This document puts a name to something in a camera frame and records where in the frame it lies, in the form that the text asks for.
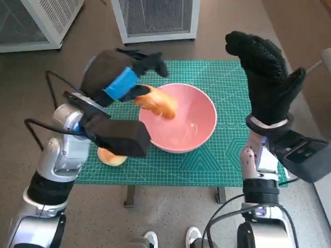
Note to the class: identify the white cabinet with perforated side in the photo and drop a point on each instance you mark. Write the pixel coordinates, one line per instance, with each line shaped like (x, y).
(26, 25)

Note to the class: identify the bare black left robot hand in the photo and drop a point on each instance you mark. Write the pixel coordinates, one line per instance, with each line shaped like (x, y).
(108, 72)

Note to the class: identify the long braided toy bread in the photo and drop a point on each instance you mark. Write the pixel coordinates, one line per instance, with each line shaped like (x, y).
(160, 103)

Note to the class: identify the white foot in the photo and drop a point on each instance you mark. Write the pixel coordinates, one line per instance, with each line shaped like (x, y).
(194, 235)
(151, 239)

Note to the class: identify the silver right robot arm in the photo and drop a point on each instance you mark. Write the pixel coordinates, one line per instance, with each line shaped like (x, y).
(261, 191)

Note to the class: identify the white cabinet with mesh door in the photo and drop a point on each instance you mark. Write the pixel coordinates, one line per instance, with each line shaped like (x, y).
(157, 18)

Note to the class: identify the round toy bread bun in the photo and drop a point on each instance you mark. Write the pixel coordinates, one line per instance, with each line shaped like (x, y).
(111, 158)

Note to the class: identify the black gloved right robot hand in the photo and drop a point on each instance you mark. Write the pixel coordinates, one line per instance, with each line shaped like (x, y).
(269, 85)

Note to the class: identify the green cutting mat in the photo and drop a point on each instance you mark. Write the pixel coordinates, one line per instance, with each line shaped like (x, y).
(207, 72)

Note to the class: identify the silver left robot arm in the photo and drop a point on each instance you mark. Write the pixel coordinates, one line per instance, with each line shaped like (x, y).
(59, 160)

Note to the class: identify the pink bowl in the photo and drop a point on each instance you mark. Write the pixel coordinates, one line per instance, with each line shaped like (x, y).
(191, 129)

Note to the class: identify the dark metal table leg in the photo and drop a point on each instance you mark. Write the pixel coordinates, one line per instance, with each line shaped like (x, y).
(130, 196)
(221, 195)

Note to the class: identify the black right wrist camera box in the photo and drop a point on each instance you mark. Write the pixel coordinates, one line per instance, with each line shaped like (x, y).
(302, 155)

